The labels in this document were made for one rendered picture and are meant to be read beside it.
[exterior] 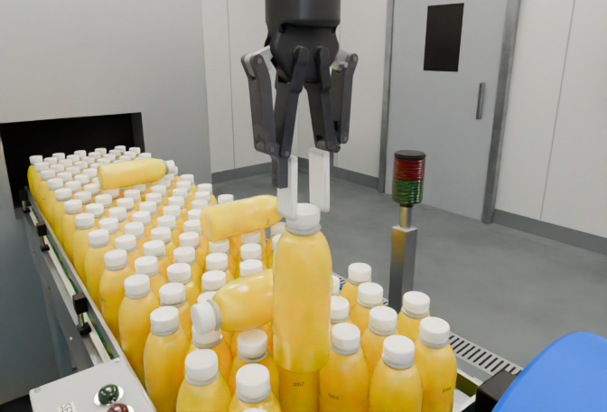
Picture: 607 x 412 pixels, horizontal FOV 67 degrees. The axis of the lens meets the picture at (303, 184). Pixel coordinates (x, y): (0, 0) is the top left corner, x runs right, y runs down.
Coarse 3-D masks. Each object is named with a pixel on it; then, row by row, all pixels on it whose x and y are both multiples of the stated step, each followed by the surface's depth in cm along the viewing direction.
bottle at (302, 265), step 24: (288, 240) 51; (312, 240) 51; (288, 264) 51; (312, 264) 50; (288, 288) 51; (312, 288) 51; (288, 312) 52; (312, 312) 52; (288, 336) 53; (312, 336) 53; (288, 360) 54; (312, 360) 54
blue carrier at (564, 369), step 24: (576, 336) 38; (600, 336) 40; (552, 360) 35; (576, 360) 34; (600, 360) 34; (528, 384) 33; (552, 384) 33; (576, 384) 32; (600, 384) 32; (504, 408) 33; (528, 408) 32; (552, 408) 31; (576, 408) 31; (600, 408) 31
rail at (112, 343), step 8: (32, 200) 152; (40, 216) 139; (48, 224) 131; (48, 232) 129; (56, 240) 120; (56, 248) 120; (64, 256) 111; (64, 264) 112; (72, 272) 103; (72, 280) 105; (80, 280) 99; (80, 288) 97; (88, 296) 92; (88, 304) 92; (96, 312) 87; (96, 320) 87; (104, 320) 84; (104, 328) 82; (104, 336) 83; (112, 336) 80; (112, 344) 78; (112, 352) 79; (120, 352) 75; (136, 376) 70; (144, 392) 67; (152, 408) 64
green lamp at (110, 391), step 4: (108, 384) 50; (112, 384) 50; (104, 388) 49; (108, 388) 49; (112, 388) 49; (116, 388) 49; (100, 392) 48; (104, 392) 48; (108, 392) 48; (112, 392) 48; (116, 392) 49; (100, 396) 48; (104, 396) 48; (108, 396) 48; (112, 396) 48; (116, 396) 49; (100, 400) 48; (104, 400) 48; (108, 400) 48; (112, 400) 48
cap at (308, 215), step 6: (300, 204) 53; (306, 204) 53; (312, 204) 53; (300, 210) 51; (306, 210) 51; (312, 210) 51; (318, 210) 51; (300, 216) 50; (306, 216) 50; (312, 216) 50; (318, 216) 51; (288, 222) 51; (294, 222) 50; (300, 222) 50; (306, 222) 50; (312, 222) 50; (318, 222) 51; (294, 228) 51; (300, 228) 50; (306, 228) 50; (312, 228) 51
